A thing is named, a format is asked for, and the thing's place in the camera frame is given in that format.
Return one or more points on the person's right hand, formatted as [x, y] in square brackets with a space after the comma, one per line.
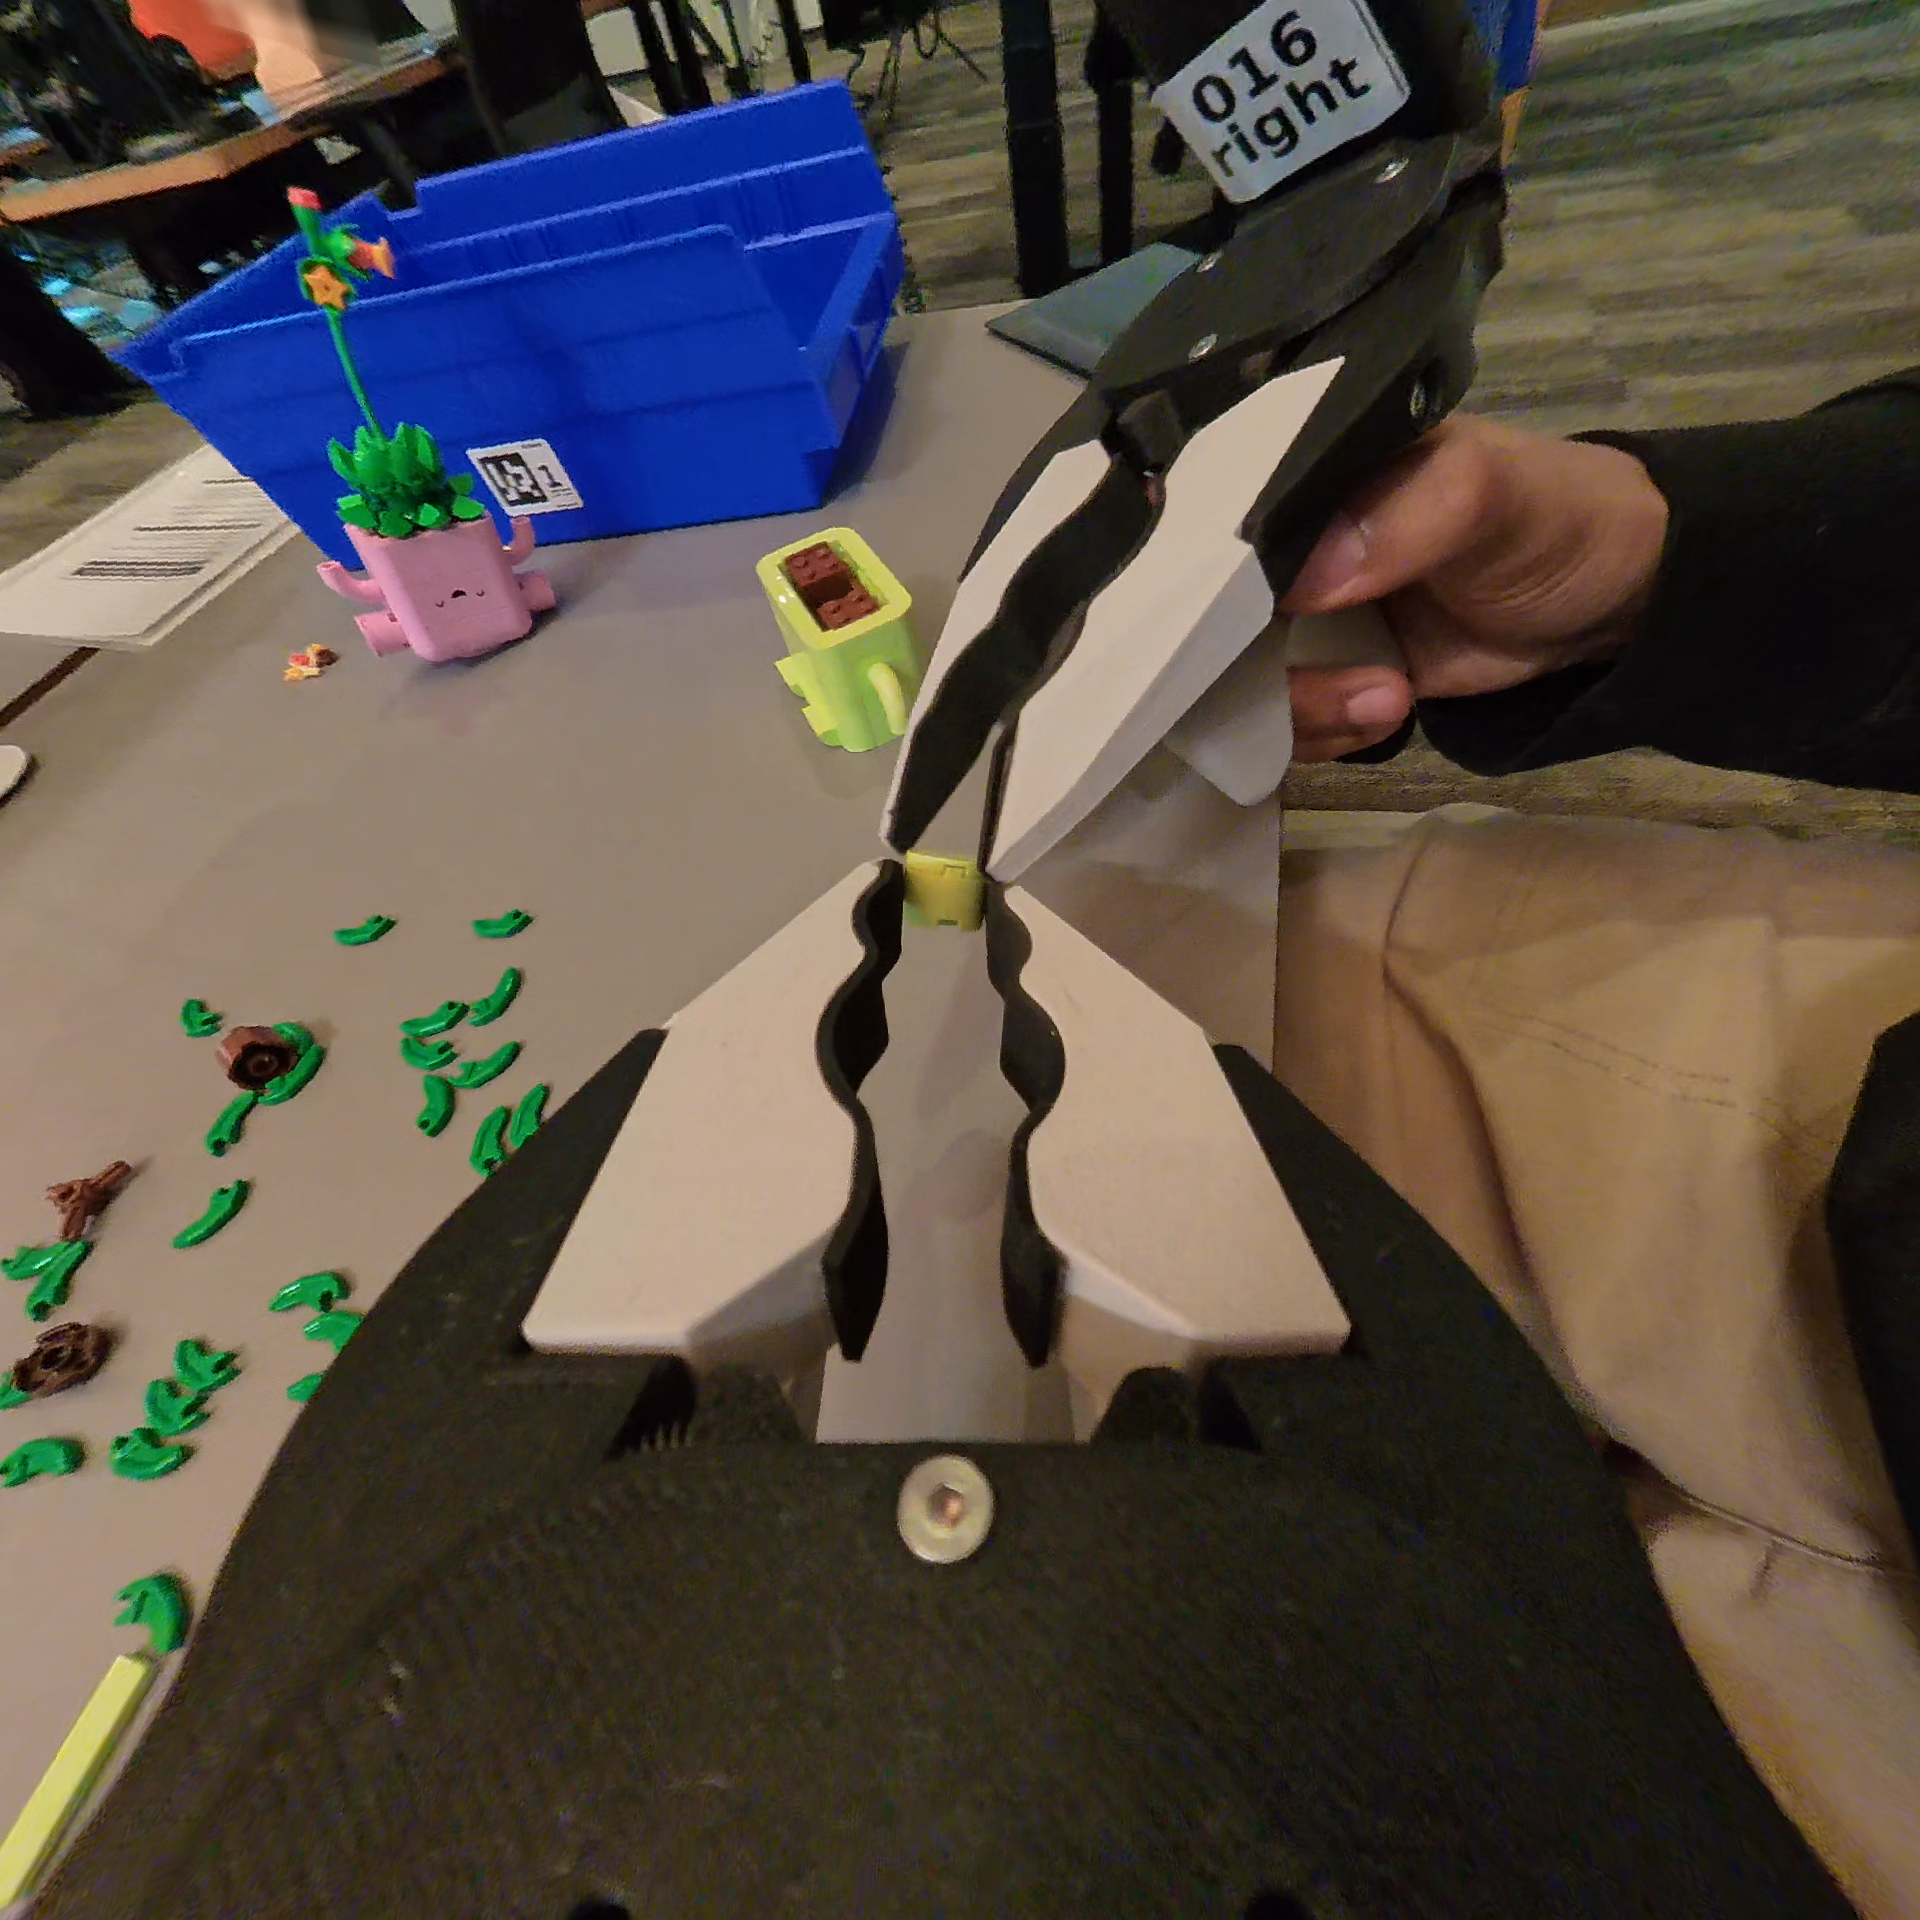
[1515, 555]

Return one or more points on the scattered green leaf pieces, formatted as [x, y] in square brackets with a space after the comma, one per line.
[211, 1215]

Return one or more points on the brown block on green leaves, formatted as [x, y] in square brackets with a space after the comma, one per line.
[251, 1054]

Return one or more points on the brown branch piece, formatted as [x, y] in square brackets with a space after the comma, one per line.
[83, 1197]

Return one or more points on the pink brick flowerpot model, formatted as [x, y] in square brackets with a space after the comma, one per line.
[442, 592]

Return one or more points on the person's beige trousers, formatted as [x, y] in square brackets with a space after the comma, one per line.
[1576, 1125]

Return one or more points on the white printed paper sheet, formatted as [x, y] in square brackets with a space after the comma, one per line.
[135, 555]

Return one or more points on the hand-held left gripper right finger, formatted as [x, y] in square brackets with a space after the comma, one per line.
[1185, 1201]

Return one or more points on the brown round piece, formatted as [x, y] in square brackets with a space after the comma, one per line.
[61, 1359]

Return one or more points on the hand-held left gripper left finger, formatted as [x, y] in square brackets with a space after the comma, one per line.
[690, 1201]

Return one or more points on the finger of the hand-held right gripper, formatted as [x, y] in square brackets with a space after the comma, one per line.
[991, 600]
[1185, 600]

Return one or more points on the blue plastic bin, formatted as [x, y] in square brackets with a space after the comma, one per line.
[645, 345]

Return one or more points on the lime green brick model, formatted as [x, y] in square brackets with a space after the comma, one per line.
[855, 662]

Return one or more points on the small orange yellow piece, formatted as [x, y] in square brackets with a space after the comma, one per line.
[306, 662]

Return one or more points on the yellow flat bar tile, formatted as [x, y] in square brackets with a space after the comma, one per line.
[77, 1757]

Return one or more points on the lime round brick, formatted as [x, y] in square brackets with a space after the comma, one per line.
[943, 887]

